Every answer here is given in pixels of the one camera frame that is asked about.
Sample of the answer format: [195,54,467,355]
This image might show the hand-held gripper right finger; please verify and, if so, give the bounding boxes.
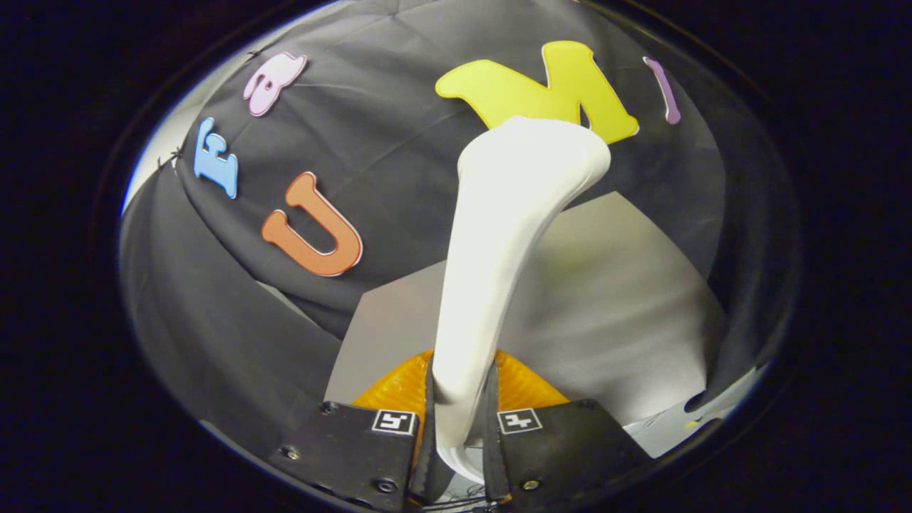
[481,349,653,510]

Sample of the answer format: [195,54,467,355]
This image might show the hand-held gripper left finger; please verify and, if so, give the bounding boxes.
[267,349,437,513]

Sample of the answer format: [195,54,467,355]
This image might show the white garment steamer head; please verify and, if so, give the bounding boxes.
[431,116,613,485]

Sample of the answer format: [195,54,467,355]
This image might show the grey drawer cabinet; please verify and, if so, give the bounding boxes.
[324,191,729,428]

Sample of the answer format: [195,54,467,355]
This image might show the black backdrop cloth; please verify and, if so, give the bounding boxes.
[120,0,795,435]

